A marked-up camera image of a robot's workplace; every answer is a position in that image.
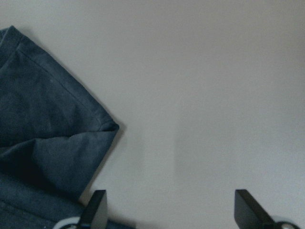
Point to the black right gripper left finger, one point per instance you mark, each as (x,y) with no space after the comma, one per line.
(95,215)

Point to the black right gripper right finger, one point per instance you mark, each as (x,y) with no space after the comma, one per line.
(249,214)

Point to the black t-shirt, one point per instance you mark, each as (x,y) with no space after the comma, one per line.
(53,136)

